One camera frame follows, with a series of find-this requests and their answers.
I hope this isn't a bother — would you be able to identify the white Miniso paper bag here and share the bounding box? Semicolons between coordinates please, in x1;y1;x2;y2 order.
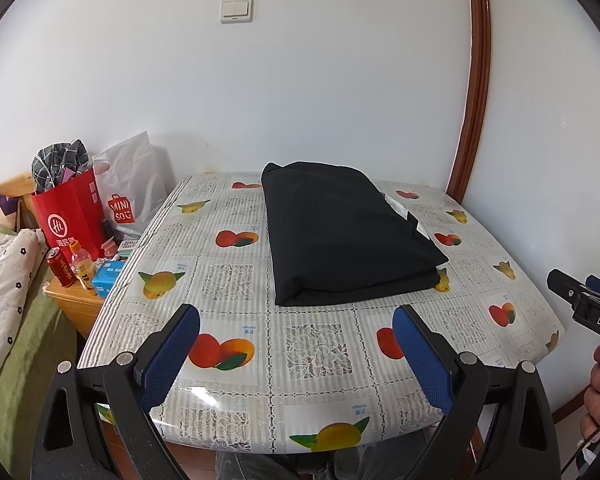
92;131;174;240

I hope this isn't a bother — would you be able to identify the red drink can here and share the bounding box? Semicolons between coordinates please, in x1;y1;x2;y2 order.
46;247;76;287

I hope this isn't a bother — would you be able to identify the wooden nightstand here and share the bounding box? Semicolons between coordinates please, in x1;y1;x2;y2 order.
43;276;104;338

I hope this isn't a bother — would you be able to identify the fruit print tablecloth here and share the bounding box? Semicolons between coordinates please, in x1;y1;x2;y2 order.
80;172;565;454

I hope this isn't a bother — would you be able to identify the white floral quilt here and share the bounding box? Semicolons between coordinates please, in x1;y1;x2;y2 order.
0;226;47;371

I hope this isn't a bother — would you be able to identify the black white blue jacket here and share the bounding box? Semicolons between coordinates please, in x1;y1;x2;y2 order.
261;162;448;307

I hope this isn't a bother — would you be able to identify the pink bottle on nightstand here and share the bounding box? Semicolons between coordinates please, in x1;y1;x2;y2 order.
102;237;118;259

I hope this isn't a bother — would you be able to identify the brown wooden door frame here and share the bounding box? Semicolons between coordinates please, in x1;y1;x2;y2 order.
446;0;492;203

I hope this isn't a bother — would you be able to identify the orange drink bottle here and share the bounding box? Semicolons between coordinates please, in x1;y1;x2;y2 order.
69;240;96;295

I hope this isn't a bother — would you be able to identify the plaid cloth in bag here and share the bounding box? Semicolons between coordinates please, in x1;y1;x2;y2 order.
31;139;92;194

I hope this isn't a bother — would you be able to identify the white wall light switch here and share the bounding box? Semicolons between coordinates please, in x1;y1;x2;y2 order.
220;0;253;24

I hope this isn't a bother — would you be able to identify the red paper shopping bag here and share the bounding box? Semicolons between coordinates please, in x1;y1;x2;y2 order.
32;169;106;260

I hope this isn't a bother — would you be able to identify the blue tissue box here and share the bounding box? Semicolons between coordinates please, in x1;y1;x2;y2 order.
92;260;124;299

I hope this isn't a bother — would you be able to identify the green bed blanket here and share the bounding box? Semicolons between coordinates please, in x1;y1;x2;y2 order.
0;264;78;479

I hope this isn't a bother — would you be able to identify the person right hand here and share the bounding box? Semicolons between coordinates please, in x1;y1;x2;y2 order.
580;345;600;442

